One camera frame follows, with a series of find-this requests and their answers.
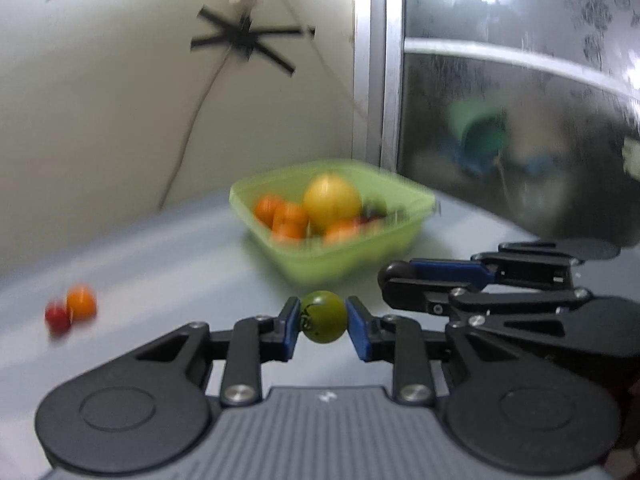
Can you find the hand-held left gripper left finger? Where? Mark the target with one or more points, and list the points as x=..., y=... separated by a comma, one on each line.
x=291, y=330

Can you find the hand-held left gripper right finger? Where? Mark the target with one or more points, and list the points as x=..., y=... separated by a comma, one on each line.
x=356, y=330

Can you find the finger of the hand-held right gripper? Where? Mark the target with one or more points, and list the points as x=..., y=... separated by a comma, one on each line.
x=415, y=297
x=450, y=270

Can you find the green tomato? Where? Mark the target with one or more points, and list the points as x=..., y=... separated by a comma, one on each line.
x=325, y=317

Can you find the light green plastic basket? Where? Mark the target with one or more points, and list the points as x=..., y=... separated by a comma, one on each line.
x=350, y=260

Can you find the orange tangerine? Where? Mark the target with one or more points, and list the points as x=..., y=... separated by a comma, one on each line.
x=292, y=215
x=267, y=208
x=81, y=302
x=342, y=232
x=287, y=235

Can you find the large dark plum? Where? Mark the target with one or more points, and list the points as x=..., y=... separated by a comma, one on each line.
x=374, y=207

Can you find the small red tomato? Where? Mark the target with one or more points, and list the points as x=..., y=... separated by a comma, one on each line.
x=57, y=316

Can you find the yellow lemon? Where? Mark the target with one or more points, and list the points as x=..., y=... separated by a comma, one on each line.
x=331, y=201

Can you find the green bucket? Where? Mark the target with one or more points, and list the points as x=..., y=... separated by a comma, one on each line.
x=477, y=130

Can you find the black tape cross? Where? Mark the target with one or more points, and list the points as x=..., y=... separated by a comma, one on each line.
x=245, y=40

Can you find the metal window frame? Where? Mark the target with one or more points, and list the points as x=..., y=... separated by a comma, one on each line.
x=377, y=60

